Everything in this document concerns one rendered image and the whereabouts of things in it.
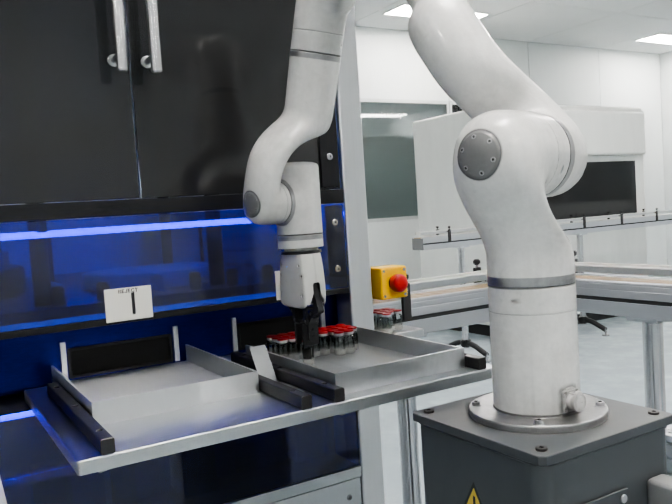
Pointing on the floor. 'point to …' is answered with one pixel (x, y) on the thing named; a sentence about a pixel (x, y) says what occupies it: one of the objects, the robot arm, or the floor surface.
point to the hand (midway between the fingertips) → (306, 333)
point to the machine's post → (357, 249)
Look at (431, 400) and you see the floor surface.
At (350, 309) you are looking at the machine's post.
